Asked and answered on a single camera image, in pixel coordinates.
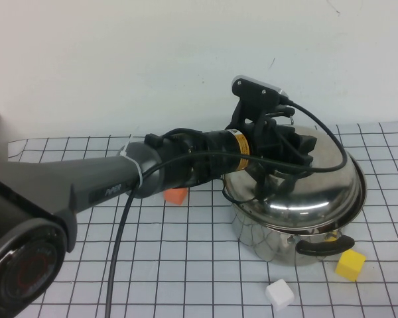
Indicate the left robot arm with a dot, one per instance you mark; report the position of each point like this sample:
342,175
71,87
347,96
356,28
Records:
86,179

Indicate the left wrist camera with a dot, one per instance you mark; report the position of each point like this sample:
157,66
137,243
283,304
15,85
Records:
255,91

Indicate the white grid tablecloth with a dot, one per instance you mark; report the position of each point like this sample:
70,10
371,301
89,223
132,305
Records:
202,265

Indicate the white zip tie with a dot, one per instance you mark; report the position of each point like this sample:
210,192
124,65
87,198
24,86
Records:
134,162

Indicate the yellow foam cube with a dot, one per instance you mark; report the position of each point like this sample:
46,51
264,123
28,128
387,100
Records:
350,265

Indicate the stainless steel pot lid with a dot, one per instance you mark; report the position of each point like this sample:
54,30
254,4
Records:
302,205

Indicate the orange foam cube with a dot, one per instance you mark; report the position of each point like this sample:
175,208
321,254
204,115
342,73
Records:
175,196

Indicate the white foam cube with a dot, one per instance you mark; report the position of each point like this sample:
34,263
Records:
280,295

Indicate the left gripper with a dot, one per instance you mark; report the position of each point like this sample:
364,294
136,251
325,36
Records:
268,145

